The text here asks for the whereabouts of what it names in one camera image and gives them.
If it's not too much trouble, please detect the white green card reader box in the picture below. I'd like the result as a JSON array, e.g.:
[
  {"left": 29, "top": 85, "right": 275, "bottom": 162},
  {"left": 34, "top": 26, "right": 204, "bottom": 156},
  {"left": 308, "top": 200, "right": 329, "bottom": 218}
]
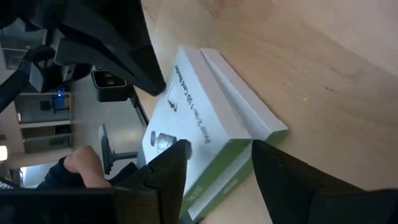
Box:
[{"left": 136, "top": 45, "right": 289, "bottom": 223}]

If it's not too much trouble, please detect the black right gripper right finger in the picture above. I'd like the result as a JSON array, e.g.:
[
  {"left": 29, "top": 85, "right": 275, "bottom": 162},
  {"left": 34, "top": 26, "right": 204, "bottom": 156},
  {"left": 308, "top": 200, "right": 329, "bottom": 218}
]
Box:
[{"left": 251, "top": 139, "right": 363, "bottom": 224}]

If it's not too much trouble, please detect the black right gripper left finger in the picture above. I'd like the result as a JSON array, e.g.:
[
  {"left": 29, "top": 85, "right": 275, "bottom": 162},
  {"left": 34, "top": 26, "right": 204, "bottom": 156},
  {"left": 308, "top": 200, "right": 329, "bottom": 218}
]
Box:
[{"left": 111, "top": 139, "right": 193, "bottom": 224}]

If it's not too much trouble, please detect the grey stand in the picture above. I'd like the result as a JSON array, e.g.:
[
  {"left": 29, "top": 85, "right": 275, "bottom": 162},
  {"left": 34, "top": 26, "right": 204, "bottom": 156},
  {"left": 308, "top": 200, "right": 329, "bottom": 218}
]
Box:
[{"left": 98, "top": 123, "right": 139, "bottom": 175}]

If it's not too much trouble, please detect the black table-level camera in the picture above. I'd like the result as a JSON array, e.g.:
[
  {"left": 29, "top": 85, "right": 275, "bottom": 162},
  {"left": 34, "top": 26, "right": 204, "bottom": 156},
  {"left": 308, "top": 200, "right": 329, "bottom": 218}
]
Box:
[{"left": 91, "top": 70, "right": 131, "bottom": 103}]

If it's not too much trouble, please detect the grey background cabinet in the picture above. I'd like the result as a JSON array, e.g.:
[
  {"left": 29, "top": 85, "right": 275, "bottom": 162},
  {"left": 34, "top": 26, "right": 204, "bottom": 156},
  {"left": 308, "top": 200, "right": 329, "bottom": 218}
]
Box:
[{"left": 14, "top": 91, "right": 73, "bottom": 155}]

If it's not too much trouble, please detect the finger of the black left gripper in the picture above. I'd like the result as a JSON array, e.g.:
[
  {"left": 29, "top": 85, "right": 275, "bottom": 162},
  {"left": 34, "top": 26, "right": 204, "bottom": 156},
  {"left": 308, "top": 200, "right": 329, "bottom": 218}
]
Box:
[
  {"left": 54, "top": 37, "right": 137, "bottom": 85},
  {"left": 67, "top": 0, "right": 166, "bottom": 96}
]

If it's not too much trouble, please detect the black aluminium table frame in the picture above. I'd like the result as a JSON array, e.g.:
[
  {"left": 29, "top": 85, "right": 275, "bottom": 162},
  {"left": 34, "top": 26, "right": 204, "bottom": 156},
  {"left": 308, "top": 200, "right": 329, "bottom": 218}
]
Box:
[{"left": 127, "top": 86, "right": 150, "bottom": 128}]

